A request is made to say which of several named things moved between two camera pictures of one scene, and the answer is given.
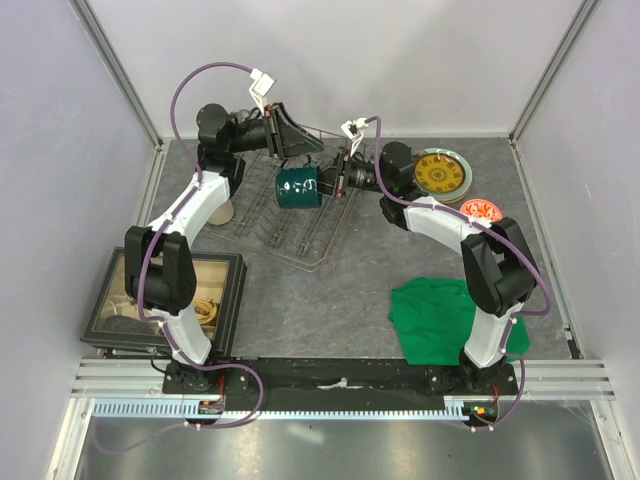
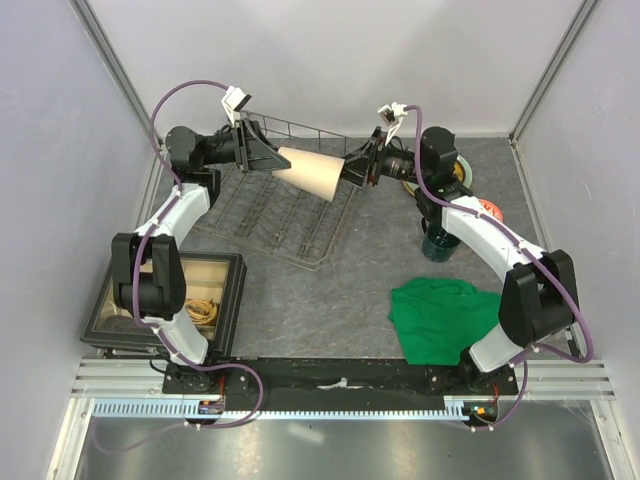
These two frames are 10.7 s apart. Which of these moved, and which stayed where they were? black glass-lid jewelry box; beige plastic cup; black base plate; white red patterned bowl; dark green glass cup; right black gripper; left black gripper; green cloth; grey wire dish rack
Moved: beige plastic cup; dark green glass cup; right black gripper; left black gripper
Stayed: green cloth; white red patterned bowl; black glass-lid jewelry box; black base plate; grey wire dish rack
